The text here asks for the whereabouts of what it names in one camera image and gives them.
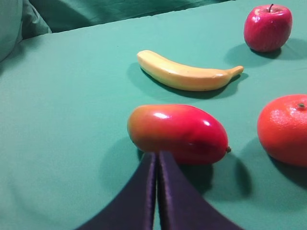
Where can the orange tangerine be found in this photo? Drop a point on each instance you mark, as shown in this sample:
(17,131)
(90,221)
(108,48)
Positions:
(282,129)

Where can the red apple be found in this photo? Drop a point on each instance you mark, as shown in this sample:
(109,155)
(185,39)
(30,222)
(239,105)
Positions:
(267,27)

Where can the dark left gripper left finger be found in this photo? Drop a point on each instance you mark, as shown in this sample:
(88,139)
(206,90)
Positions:
(134,206)

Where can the red mango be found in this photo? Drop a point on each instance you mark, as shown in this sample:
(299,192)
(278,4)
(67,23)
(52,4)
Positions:
(190,134)

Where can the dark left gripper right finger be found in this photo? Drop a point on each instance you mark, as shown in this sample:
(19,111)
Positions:
(181,207)

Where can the green backdrop cloth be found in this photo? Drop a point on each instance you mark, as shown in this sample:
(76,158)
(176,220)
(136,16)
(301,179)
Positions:
(23,19)

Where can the yellow banana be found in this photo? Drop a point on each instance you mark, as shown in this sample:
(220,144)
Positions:
(183,77)

